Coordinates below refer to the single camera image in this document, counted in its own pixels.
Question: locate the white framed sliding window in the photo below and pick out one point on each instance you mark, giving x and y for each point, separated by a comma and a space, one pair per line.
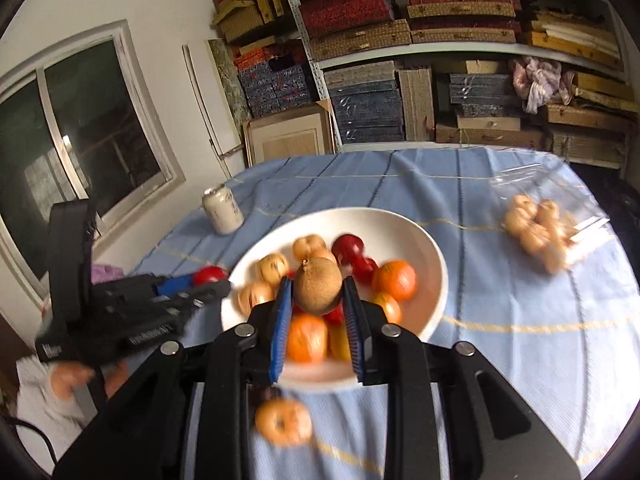
100, 125

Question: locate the pile of yellow wooden boxes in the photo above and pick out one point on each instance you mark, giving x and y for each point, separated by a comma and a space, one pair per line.
245, 20

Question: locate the purple plastic bag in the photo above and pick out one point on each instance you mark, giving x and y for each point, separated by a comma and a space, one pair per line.
102, 274

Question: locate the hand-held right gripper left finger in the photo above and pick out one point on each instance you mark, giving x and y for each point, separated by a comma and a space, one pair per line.
280, 330

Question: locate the dark purple plum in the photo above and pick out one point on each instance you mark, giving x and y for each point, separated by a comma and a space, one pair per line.
267, 395

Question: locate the light wooden framed panel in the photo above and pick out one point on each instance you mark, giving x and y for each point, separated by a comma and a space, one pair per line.
290, 140

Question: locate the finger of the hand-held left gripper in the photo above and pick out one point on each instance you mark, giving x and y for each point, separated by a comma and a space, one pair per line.
172, 285
210, 292

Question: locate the person's left forearm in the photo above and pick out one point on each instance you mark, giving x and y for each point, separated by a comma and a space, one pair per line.
40, 400

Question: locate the green marble slab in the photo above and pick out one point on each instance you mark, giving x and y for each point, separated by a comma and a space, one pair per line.
227, 80

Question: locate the tan brown-streaked fruit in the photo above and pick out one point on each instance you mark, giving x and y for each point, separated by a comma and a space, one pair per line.
252, 297
272, 269

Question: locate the cluster of small tan fruits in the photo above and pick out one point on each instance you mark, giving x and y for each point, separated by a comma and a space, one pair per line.
532, 237

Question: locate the white metal shelf rack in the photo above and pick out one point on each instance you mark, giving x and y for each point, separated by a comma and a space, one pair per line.
425, 49

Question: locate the pink plastic bag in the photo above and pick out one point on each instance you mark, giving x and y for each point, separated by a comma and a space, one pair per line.
537, 82

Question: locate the stack of red patterned boxes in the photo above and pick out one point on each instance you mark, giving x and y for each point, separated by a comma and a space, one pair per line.
345, 10

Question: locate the white beverage can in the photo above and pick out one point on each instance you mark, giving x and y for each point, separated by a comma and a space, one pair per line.
223, 210

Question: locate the white leaning board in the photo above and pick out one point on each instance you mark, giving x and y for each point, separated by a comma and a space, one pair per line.
210, 110

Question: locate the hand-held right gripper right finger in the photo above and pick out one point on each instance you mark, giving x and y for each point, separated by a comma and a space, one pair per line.
355, 330

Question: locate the small brown round fruit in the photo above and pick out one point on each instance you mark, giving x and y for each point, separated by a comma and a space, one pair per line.
317, 285

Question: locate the smooth yellow-orange citrus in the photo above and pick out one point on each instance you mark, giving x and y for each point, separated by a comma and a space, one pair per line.
387, 308
339, 344

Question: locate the blue striped tablecloth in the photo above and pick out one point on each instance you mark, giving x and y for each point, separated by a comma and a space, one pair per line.
500, 360

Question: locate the person's left hand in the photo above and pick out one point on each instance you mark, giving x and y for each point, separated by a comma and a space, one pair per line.
70, 380

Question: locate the white plate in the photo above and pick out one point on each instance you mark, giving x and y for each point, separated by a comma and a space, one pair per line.
390, 232

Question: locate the stacks of woven tan boxes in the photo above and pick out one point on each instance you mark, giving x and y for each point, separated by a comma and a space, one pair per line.
360, 42

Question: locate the plastic bag of small fruit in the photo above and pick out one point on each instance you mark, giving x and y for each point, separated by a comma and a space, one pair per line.
560, 185

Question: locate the plain tan round fruit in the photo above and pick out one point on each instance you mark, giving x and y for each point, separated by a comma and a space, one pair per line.
306, 246

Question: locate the dark red plum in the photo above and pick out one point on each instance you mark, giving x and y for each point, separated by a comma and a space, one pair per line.
348, 247

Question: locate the large orange mandarin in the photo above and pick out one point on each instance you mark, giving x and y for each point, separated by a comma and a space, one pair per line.
395, 280
307, 340

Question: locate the red round fruit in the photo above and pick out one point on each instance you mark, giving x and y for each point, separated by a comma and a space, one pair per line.
334, 317
210, 275
366, 270

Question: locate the stack of blue orange boxes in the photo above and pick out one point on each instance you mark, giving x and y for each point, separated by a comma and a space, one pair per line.
270, 85

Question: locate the stack of dark blue boxes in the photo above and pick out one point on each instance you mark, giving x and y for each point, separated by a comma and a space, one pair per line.
365, 110
482, 92

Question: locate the large tan streaked fruit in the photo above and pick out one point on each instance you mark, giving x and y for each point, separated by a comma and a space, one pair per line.
282, 422

